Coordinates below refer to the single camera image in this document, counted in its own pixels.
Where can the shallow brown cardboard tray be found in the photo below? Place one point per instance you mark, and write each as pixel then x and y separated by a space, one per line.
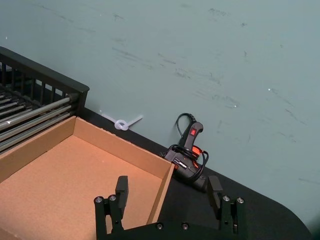
pixel 82 172

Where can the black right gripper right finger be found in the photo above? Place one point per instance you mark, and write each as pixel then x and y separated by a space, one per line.
pixel 215 192

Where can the small white three-armed plastic piece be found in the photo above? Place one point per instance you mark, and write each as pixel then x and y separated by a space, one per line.
pixel 122 123

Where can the black rack with steel bars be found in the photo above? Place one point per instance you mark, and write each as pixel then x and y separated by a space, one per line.
pixel 32 100

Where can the black table cloth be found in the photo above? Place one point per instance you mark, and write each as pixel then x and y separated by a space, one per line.
pixel 250 210

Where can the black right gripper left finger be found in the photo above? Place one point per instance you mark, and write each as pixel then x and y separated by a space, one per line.
pixel 121 193

